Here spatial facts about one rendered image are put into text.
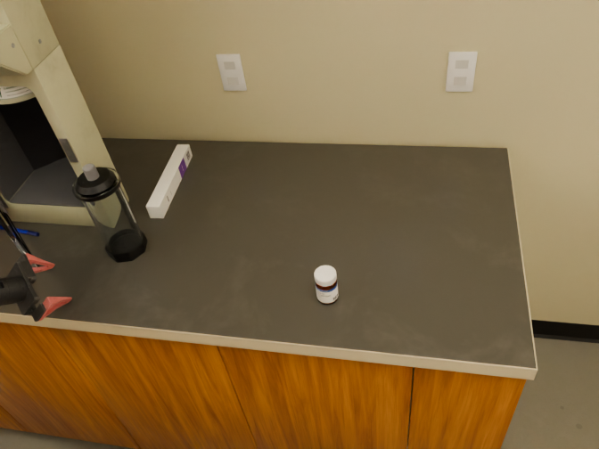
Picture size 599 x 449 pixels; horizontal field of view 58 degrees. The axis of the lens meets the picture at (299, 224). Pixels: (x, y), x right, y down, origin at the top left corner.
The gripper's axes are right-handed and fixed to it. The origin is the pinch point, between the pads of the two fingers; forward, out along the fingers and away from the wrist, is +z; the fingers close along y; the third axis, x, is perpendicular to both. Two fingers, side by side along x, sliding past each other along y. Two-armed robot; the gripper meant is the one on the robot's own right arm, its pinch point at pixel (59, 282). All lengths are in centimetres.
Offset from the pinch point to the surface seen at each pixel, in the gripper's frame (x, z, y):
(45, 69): -34.1, -4.0, 32.8
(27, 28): -40, -9, 36
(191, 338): -13.8, 13.3, -27.9
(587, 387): -38, 147, -100
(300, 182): -39, 54, -3
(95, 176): -22.8, 4.1, 12.3
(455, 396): -41, 48, -70
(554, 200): -78, 110, -44
